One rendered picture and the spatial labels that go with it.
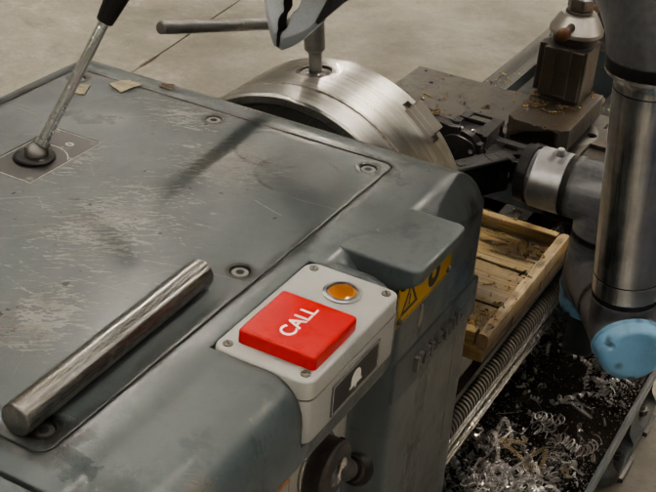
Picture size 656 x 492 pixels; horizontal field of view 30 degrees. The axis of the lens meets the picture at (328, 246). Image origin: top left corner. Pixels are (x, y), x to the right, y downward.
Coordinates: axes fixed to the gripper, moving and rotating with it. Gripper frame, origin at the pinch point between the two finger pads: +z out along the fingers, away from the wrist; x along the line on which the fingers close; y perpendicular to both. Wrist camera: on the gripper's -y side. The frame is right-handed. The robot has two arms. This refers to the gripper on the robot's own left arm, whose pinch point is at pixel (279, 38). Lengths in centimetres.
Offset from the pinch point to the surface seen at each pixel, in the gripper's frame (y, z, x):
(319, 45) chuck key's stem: 13.1, 6.0, 0.8
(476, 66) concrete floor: 321, 157, 49
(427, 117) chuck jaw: 20.8, 10.6, -11.1
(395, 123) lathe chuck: 12.3, 8.2, -10.4
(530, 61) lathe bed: 124, 48, -1
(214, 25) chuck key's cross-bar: -3.1, 0.8, 5.1
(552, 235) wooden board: 54, 35, -27
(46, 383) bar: -47.4, 0.2, -13.2
